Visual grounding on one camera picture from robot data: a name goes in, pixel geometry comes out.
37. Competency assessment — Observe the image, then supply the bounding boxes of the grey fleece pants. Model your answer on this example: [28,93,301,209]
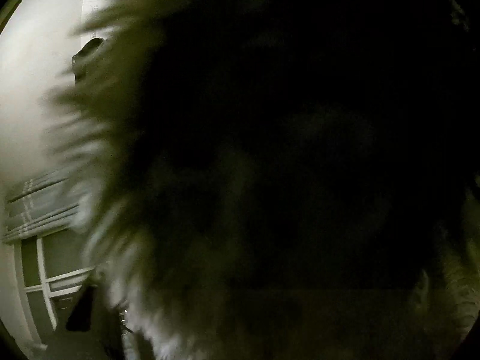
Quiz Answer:
[49,0,479,359]

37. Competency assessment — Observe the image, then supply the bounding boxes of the grey striped curtain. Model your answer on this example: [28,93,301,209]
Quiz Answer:
[2,168,81,244]

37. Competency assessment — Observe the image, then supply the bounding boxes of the window frame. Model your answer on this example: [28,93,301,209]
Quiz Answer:
[16,229,92,341]

